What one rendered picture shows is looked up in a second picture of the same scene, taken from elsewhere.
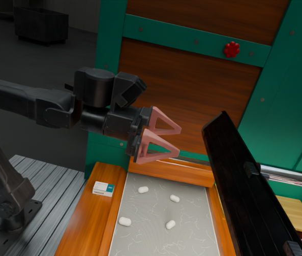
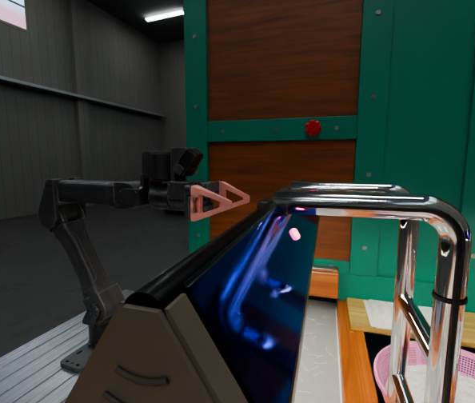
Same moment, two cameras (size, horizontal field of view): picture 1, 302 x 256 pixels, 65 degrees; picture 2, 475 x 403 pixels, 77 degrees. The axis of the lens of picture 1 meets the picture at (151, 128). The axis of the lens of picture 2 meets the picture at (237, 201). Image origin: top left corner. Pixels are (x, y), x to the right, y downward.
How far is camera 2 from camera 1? 0.32 m
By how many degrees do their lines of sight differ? 26
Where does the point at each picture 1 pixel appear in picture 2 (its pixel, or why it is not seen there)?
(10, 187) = (98, 287)
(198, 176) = (314, 282)
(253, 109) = not seen: hidden behind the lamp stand
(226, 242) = (349, 354)
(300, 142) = not seen: hidden behind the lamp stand
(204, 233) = (322, 349)
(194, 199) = (317, 317)
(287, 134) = not seen: hidden behind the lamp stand
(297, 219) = not seen: outside the picture
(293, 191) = (471, 301)
